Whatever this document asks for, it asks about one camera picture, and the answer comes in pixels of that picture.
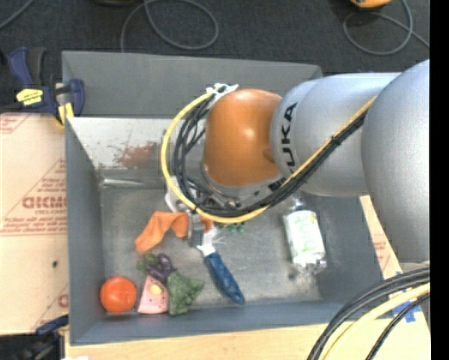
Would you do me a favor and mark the orange cloth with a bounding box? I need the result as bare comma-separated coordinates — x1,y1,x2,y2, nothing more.
133,211,214,254

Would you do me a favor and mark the purple toy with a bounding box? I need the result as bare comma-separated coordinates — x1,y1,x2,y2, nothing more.
136,252,178,283

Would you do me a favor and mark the green toy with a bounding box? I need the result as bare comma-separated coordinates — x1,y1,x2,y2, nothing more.
166,270,205,317

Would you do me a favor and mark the pink toy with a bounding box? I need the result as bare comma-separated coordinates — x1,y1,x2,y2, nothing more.
136,274,170,315

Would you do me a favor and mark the orange ball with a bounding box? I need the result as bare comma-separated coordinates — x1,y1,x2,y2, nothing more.
99,275,138,314

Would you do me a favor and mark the grey metal bin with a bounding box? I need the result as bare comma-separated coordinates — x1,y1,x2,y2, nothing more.
61,49,386,347

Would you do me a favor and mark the brown cardboard board red print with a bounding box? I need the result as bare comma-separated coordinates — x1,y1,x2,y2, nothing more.
0,111,404,337

